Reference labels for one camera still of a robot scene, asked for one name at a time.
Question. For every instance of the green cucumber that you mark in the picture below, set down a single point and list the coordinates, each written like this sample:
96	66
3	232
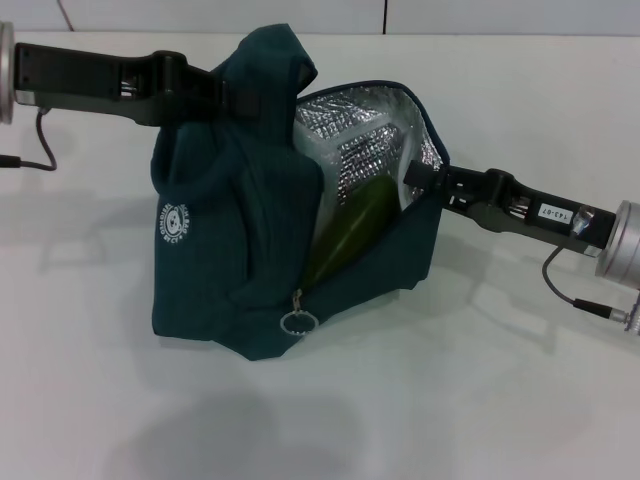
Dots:
355	225

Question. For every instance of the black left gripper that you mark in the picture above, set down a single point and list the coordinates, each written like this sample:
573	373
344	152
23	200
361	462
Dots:
85	80

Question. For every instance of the dark teal insulated lunch bag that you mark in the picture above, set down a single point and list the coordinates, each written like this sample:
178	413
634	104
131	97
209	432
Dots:
225	260

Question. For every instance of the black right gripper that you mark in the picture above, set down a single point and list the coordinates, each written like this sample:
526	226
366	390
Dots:
530	215

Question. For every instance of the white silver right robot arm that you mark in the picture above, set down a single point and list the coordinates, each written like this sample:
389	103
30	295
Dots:
625	240

